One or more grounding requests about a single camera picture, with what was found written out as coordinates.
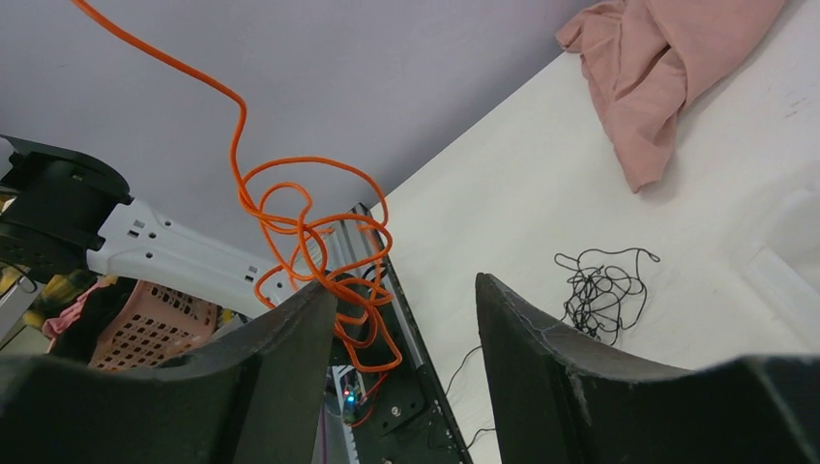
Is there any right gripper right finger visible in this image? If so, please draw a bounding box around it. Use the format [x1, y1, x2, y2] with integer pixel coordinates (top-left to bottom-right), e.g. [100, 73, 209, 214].
[475, 274, 819, 463]

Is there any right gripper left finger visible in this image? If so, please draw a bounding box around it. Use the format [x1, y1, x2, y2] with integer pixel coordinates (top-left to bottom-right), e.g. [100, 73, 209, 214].
[1, 283, 337, 463]

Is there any black cable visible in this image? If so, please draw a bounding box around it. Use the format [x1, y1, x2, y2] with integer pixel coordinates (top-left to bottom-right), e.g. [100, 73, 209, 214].
[445, 247, 661, 450]

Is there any orange cable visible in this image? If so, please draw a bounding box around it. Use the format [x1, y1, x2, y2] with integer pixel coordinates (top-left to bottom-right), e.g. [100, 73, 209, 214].
[70, 0, 403, 374]

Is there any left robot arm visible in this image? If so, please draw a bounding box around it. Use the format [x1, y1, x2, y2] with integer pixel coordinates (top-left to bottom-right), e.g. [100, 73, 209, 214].
[1, 135, 293, 318]

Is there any pink perforated basket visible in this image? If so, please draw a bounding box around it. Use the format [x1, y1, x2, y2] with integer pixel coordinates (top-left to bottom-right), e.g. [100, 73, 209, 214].
[88, 280, 220, 371]

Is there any clear plastic bin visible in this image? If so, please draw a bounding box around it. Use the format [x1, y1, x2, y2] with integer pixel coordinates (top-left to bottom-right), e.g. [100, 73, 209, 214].
[735, 182, 819, 351]

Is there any pink cloth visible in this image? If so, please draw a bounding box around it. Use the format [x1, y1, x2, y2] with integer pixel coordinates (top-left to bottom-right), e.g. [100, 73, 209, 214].
[556, 0, 785, 193]

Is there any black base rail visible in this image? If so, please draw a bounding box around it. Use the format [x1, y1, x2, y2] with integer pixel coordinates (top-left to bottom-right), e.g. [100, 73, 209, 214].
[324, 220, 472, 463]

